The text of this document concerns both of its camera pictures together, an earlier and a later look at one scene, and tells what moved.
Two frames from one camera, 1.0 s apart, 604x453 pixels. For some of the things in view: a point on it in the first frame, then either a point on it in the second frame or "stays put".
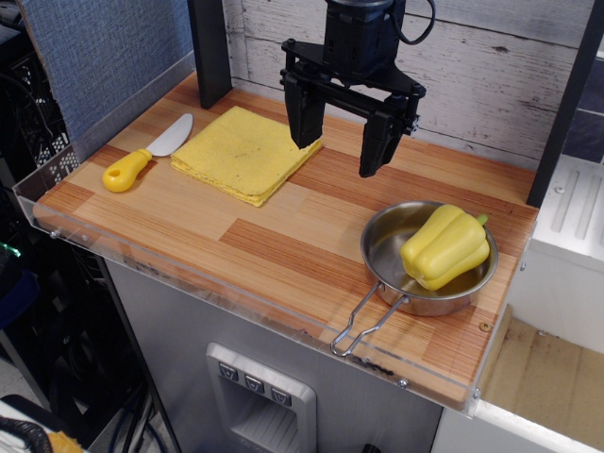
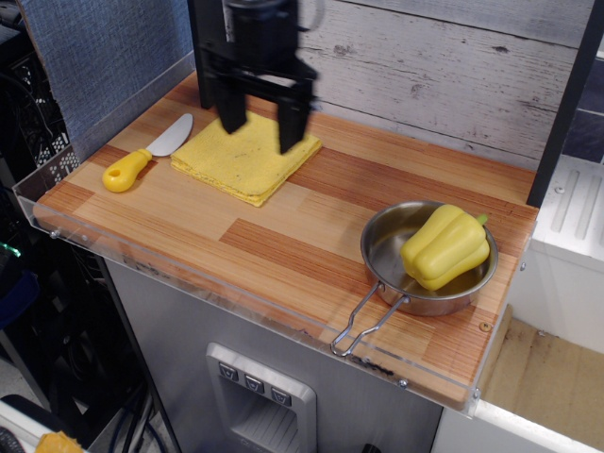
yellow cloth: [244, 152] stays put
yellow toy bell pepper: [444, 244] stays put
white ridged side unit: [561, 286] stays put
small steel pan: [383, 239] stays put
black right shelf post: [577, 82] stays put
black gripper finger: [381, 137] → [293, 121]
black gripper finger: [306, 110] → [230, 93]
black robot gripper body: [359, 64] → [262, 44]
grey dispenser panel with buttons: [263, 411] stays put
